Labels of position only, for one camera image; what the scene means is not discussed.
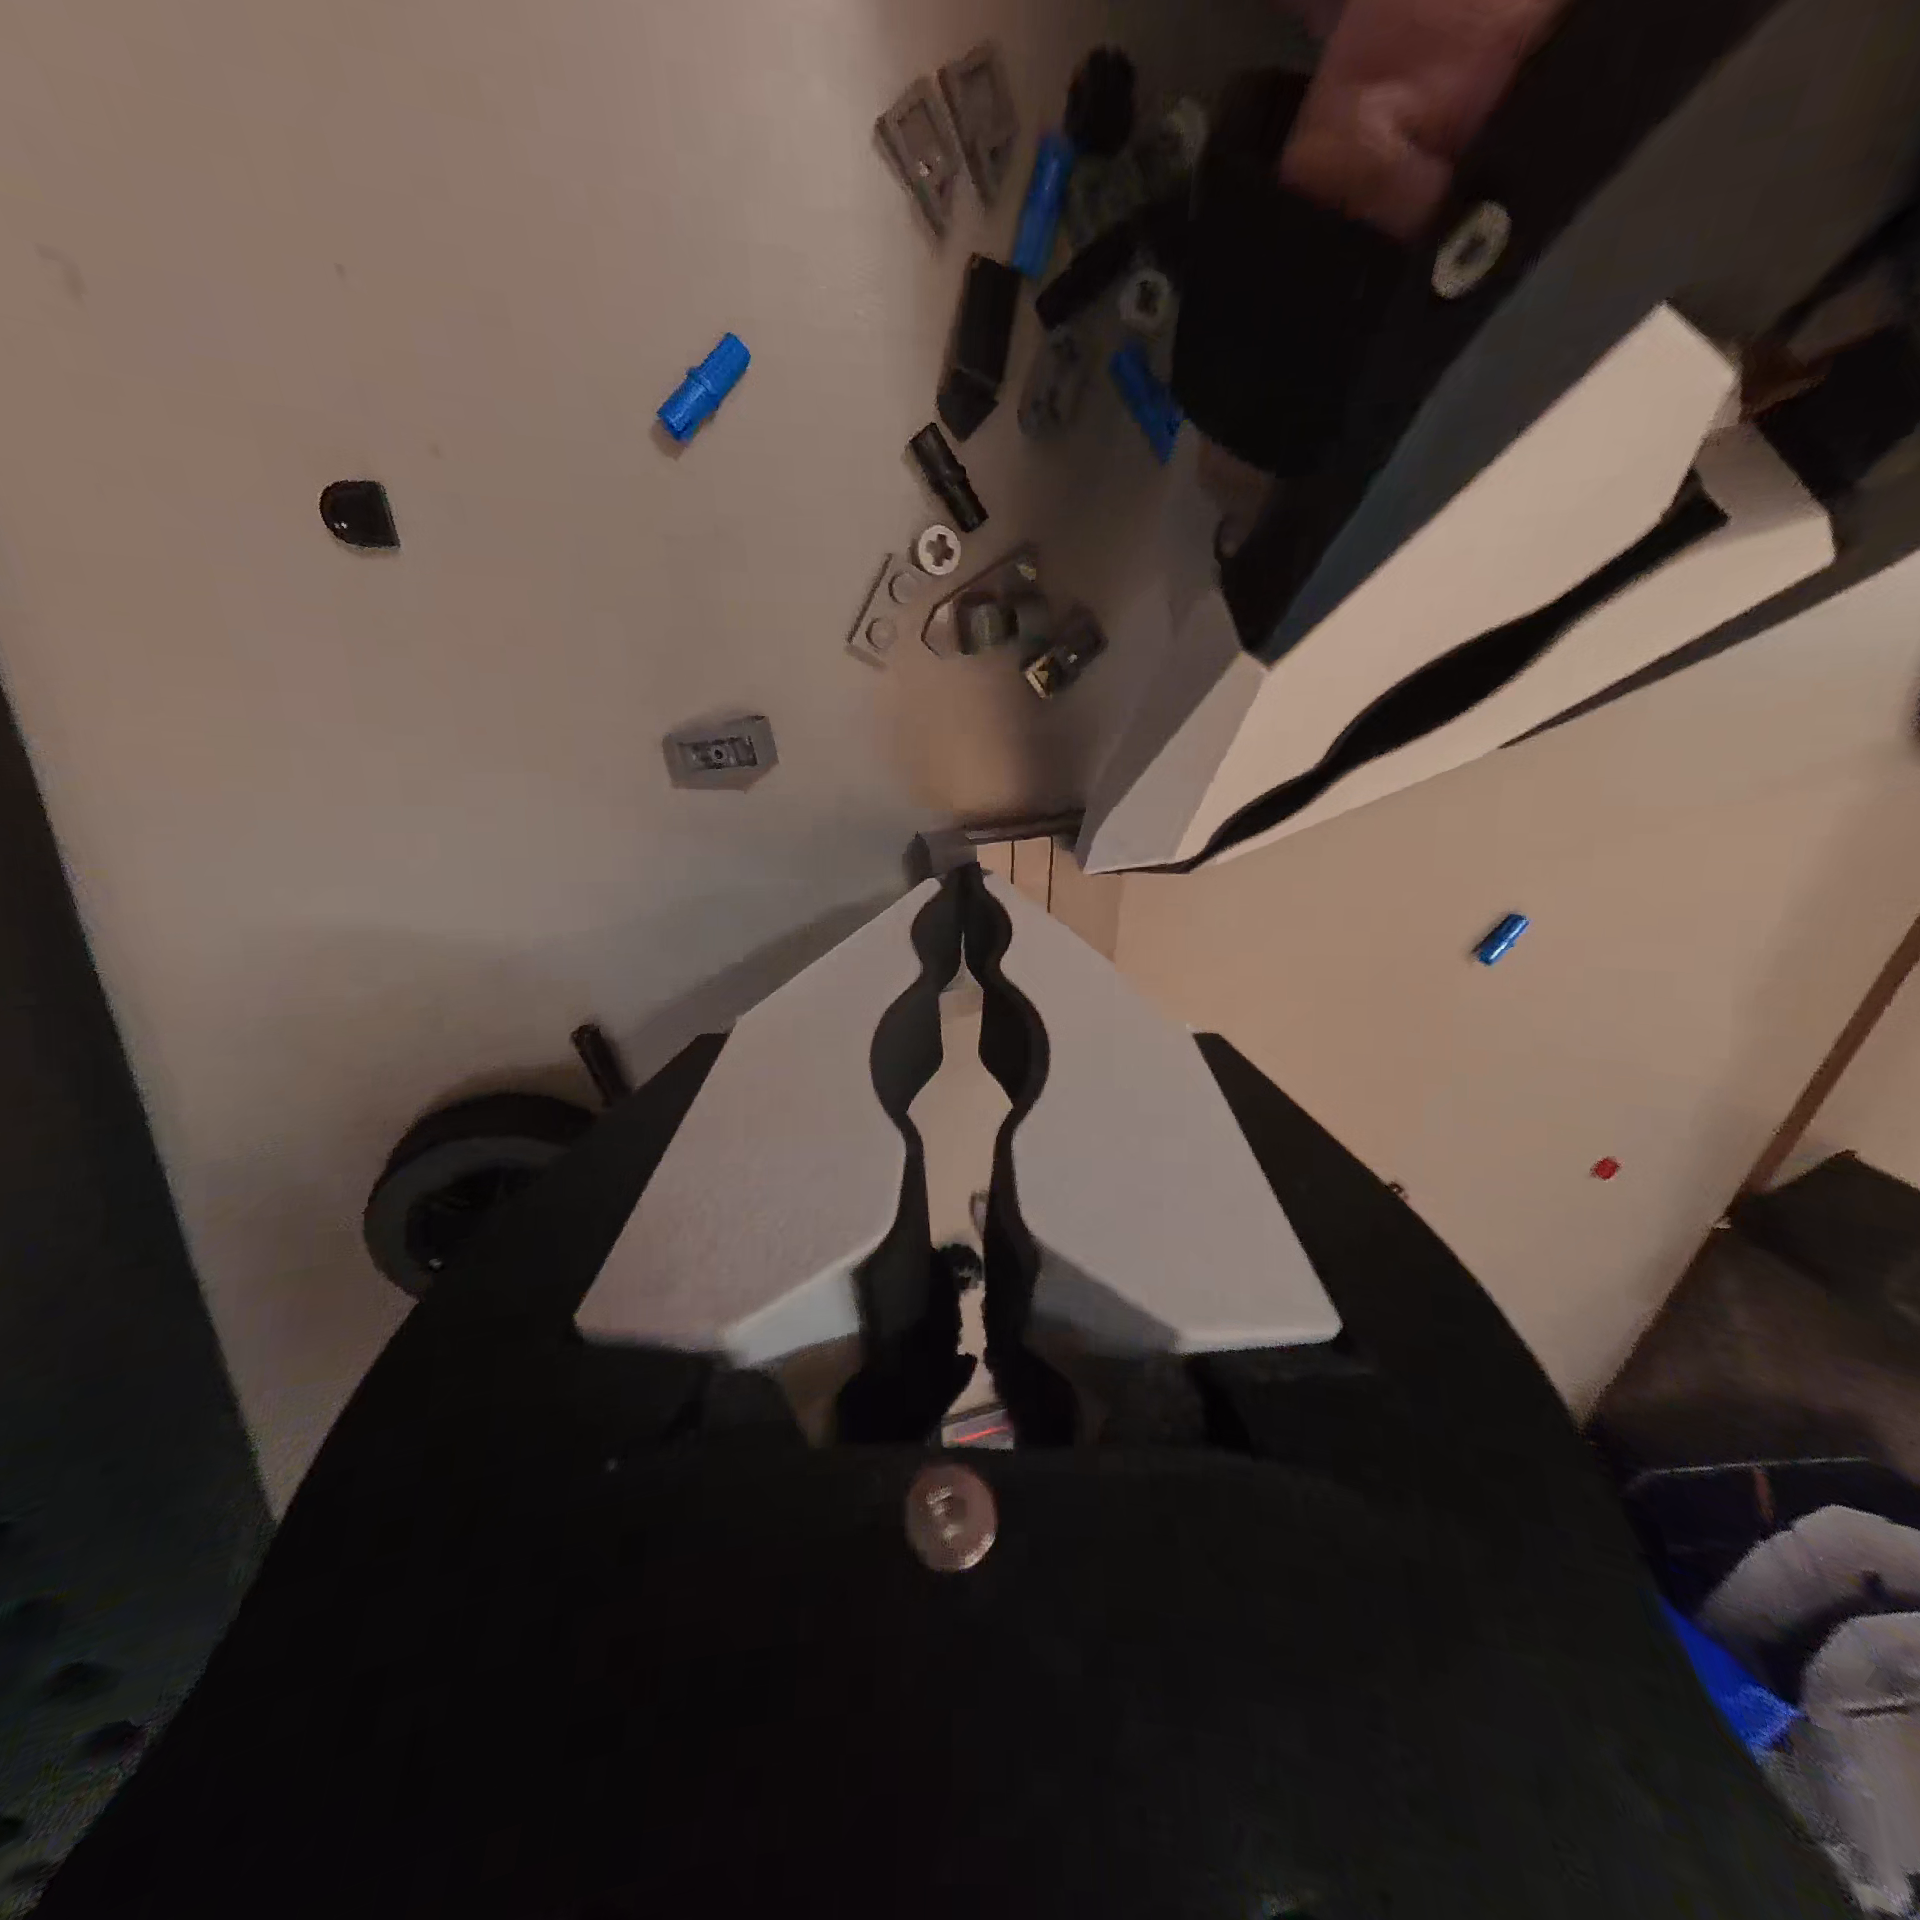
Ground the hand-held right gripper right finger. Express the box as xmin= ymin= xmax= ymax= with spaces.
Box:
xmin=959 ymin=867 xmax=1343 ymax=1449

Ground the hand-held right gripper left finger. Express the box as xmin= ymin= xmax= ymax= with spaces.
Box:
xmin=571 ymin=872 xmax=968 ymax=1449

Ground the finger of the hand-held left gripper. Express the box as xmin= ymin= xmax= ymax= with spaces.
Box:
xmin=1190 ymin=432 xmax=1841 ymax=868
xmin=1083 ymin=305 xmax=1744 ymax=876

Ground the grey lego tile assembly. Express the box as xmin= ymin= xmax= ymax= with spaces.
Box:
xmin=902 ymin=809 xmax=1126 ymax=963

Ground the black lego wheel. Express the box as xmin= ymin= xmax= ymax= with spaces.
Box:
xmin=364 ymin=1092 xmax=593 ymax=1292

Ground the grey lego slope brick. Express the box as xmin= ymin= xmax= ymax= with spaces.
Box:
xmin=663 ymin=713 xmax=779 ymax=788

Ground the pile of small lego pieces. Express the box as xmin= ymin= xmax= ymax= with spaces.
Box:
xmin=847 ymin=41 xmax=1208 ymax=706

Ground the black lego set box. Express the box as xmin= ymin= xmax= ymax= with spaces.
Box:
xmin=1591 ymin=1152 xmax=1920 ymax=1503

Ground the person's left hand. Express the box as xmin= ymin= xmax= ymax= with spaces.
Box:
xmin=1280 ymin=0 xmax=1567 ymax=233

